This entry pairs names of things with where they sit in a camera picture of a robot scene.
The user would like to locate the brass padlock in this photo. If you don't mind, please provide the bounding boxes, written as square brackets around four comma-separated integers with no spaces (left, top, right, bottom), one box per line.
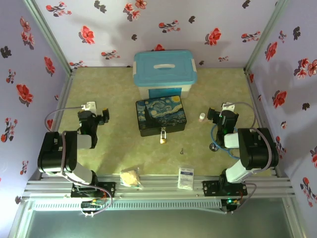
[159,126,168,144]

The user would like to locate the blue tube with metal disc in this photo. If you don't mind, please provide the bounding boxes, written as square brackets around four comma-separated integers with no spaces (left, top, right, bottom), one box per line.
[209,123,242,161]

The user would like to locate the starry night print lockbox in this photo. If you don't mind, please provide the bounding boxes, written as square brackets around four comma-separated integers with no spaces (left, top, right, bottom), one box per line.
[135,95,187,137]

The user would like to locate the blue lid storage bin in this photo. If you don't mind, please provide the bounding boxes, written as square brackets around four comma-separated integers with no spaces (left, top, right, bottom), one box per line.
[133,50,199,100]

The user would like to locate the clear bag of beige contents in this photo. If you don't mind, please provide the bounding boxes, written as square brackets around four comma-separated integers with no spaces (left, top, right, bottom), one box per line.
[119,168,143,190]

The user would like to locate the white packet with blue label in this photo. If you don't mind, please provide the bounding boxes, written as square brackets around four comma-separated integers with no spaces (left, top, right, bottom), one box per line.
[177,166,195,191]

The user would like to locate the green circuit board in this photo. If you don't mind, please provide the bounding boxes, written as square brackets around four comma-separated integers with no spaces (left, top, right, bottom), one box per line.
[81,200,104,210]
[226,197,241,208]

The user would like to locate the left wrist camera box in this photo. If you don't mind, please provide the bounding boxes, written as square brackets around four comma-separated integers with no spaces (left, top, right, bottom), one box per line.
[82,101,97,112]

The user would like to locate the grey left arm cable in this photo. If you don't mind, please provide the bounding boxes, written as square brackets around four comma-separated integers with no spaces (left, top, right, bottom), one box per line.
[44,105,113,218]

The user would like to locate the aluminium side rail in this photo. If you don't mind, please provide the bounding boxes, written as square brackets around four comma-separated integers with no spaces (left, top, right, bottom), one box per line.
[244,68,290,178]
[39,68,78,179]

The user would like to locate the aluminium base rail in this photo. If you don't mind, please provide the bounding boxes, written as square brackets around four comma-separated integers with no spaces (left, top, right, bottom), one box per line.
[23,173,296,200]

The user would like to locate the white slotted cable duct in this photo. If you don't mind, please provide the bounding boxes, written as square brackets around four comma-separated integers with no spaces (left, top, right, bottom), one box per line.
[32,199,222,212]

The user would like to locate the aluminium corner post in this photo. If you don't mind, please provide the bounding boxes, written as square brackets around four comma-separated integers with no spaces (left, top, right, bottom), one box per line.
[244,0,291,72]
[22,0,75,73]

